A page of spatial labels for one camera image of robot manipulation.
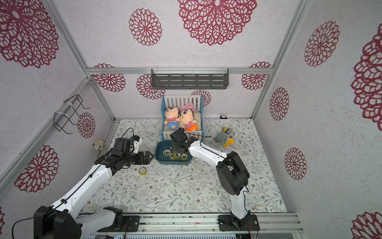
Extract clear tape roll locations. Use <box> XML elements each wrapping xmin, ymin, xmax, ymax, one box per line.
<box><xmin>163</xmin><ymin>149</ymin><xmax>171</xmax><ymax>157</ymax></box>

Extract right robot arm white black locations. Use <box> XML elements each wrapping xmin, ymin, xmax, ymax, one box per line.
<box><xmin>170</xmin><ymin>129</ymin><xmax>254</xmax><ymax>230</ymax></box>

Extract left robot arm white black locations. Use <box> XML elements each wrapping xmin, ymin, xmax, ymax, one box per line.
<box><xmin>33</xmin><ymin>150</ymin><xmax>154</xmax><ymax>239</ymax></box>

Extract teal plastic storage box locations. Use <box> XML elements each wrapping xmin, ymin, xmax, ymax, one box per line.
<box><xmin>155</xmin><ymin>140</ymin><xmax>193</xmax><ymax>165</ymax></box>

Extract plush doll orange shorts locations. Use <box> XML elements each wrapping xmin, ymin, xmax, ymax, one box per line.
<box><xmin>179</xmin><ymin>110</ymin><xmax>198</xmax><ymax>131</ymax></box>

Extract plush doll blue shorts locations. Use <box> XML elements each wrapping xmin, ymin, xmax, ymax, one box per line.
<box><xmin>164</xmin><ymin>107</ymin><xmax>180</xmax><ymax>131</ymax></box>

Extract pink pillow in crib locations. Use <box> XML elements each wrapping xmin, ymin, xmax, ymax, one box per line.
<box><xmin>178</xmin><ymin>103</ymin><xmax>197</xmax><ymax>112</ymax></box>

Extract blue white toy crib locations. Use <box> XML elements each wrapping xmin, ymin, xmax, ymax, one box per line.
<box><xmin>161</xmin><ymin>95</ymin><xmax>204</xmax><ymax>140</ymax></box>

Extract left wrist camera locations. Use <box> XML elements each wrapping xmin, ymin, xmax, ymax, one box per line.
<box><xmin>113</xmin><ymin>135</ymin><xmax>142</xmax><ymax>155</ymax></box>

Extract small round plush on wall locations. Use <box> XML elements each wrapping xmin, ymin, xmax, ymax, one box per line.
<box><xmin>93</xmin><ymin>140</ymin><xmax>105</xmax><ymax>151</ymax></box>

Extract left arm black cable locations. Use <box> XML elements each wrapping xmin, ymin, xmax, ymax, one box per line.
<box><xmin>11</xmin><ymin>126</ymin><xmax>135</xmax><ymax>239</ymax></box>

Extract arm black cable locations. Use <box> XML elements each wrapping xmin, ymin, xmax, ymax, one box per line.
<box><xmin>11</xmin><ymin>126</ymin><xmax>135</xmax><ymax>239</ymax></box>
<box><xmin>199</xmin><ymin>135</ymin><xmax>260</xmax><ymax>239</ymax></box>

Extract grey plush keychain toy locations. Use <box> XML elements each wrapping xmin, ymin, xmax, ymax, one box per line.
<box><xmin>213</xmin><ymin>126</ymin><xmax>235</xmax><ymax>147</ymax></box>

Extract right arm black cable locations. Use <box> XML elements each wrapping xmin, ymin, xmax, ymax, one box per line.
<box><xmin>199</xmin><ymin>135</ymin><xmax>260</xmax><ymax>239</ymax></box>

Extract grey wall shelf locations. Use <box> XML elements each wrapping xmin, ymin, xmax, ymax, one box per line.
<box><xmin>151</xmin><ymin>68</ymin><xmax>229</xmax><ymax>90</ymax></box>

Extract black wire wall rack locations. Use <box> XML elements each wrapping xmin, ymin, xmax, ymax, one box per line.
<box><xmin>53</xmin><ymin>94</ymin><xmax>90</xmax><ymax>135</ymax></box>

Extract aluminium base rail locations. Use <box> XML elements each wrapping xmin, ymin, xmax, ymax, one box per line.
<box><xmin>107</xmin><ymin>213</ymin><xmax>304</xmax><ymax>236</ymax></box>

